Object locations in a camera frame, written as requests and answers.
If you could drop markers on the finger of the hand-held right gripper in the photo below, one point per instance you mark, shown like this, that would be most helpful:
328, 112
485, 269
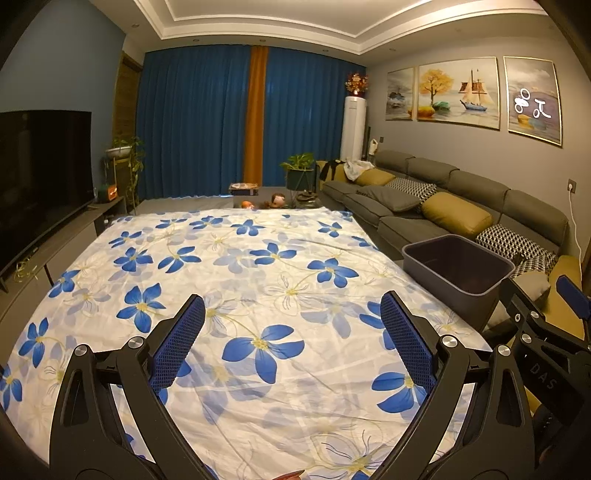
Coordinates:
517, 300
575, 297

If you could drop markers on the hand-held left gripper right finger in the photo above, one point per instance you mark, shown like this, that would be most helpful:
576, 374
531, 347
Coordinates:
408, 341

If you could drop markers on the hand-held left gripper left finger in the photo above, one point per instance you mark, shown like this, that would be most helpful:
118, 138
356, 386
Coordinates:
180, 344

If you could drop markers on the grey plastic bin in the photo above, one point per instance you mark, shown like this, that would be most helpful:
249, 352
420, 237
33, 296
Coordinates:
461, 270

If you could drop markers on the plump grey cushion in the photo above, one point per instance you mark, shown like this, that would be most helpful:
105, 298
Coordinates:
531, 288

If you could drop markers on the large patterned cushion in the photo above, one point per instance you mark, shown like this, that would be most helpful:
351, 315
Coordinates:
512, 242

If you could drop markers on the large yellow cushion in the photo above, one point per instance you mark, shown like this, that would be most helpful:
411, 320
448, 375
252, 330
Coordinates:
457, 214

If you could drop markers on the blue floral white cloth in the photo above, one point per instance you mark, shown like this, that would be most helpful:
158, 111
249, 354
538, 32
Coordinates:
277, 286

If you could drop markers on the grey sofa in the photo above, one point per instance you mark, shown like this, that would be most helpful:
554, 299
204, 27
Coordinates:
475, 184

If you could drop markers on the flat grey cushion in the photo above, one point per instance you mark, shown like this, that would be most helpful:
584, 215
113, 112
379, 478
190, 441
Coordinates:
388, 199

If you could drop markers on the small patterned cushion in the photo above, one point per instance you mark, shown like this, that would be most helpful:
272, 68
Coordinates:
415, 188

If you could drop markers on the grey television cabinet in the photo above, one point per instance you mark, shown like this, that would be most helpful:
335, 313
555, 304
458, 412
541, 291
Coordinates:
69, 235

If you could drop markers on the small yellow cushion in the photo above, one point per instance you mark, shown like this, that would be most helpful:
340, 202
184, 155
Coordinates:
375, 177

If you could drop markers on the orange radio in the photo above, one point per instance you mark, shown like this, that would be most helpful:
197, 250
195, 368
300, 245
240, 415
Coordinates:
107, 193

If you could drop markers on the dark coffee table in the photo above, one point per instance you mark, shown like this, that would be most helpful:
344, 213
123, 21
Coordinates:
263, 196

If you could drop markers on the flat printed box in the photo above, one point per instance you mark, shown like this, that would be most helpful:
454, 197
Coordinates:
244, 186

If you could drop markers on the yellow ribbon scraps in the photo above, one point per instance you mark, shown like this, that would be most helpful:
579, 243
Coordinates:
25, 271

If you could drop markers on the doll head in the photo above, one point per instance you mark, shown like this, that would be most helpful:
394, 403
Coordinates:
278, 201

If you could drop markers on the dark tea set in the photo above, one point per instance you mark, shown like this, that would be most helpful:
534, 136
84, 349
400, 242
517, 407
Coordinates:
307, 198

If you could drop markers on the wooden plant stand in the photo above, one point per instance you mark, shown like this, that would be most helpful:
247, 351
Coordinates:
115, 177

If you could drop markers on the black clothing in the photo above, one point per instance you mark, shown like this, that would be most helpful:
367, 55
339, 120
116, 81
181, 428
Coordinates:
331, 170

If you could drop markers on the small white object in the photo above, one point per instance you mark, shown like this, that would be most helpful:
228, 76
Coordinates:
372, 148

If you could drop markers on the framed painting with glare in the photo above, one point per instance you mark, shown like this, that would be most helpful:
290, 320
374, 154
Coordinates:
533, 104

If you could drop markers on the potted plant in dark pot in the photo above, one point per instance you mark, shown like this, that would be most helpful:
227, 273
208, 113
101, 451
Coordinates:
299, 173

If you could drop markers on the plant in white bowl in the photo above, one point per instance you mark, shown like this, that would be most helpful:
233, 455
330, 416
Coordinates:
120, 150

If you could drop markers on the sailing ship painting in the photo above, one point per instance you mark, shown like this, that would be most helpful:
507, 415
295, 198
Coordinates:
457, 94

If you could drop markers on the black flat television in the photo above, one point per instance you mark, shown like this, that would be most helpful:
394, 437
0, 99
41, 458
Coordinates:
37, 184

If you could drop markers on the white standing air conditioner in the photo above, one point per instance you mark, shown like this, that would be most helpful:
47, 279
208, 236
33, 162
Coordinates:
353, 129

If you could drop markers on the blue curtain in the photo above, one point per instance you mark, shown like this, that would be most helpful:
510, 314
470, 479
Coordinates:
309, 110
194, 124

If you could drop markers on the small grey landscape painting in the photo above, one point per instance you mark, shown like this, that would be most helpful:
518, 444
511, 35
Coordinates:
400, 94

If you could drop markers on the orange curtain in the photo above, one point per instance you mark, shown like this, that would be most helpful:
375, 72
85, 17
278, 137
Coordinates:
256, 115

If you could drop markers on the brown wooden panel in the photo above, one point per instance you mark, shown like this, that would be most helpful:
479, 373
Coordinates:
125, 101

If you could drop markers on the red gold flower ornament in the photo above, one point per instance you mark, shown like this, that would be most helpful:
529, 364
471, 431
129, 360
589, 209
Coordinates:
357, 84

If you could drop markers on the wall socket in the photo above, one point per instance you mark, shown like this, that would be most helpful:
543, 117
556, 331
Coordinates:
571, 186

